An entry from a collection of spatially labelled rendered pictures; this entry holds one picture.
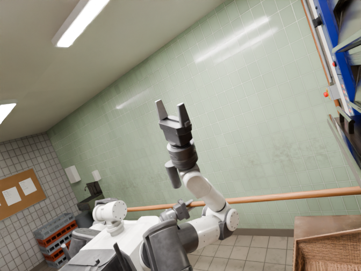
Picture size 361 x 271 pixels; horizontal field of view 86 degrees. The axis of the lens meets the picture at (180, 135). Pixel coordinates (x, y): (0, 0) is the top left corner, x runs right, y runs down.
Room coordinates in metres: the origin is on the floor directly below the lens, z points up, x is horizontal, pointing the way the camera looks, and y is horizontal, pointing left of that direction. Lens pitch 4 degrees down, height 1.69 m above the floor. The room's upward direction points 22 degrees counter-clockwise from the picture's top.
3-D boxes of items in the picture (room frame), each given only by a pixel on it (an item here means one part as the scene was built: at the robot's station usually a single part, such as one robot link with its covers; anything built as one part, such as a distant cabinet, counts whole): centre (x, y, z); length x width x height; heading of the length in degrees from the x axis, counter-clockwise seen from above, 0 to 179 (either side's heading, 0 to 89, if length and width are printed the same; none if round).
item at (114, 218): (0.68, 0.33, 1.47); 0.10 x 0.07 x 0.09; 61
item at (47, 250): (3.76, 2.98, 0.38); 0.60 x 0.40 x 0.15; 143
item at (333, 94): (1.41, -1.17, 1.46); 0.10 x 0.07 x 0.10; 145
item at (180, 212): (1.10, 0.19, 1.19); 0.12 x 0.10 x 0.13; 111
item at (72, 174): (4.32, 2.55, 1.45); 0.28 x 0.11 x 0.36; 55
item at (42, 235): (3.77, 2.97, 0.68); 0.60 x 0.40 x 0.15; 145
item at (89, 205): (3.93, 2.22, 0.69); 0.46 x 0.36 x 0.94; 55
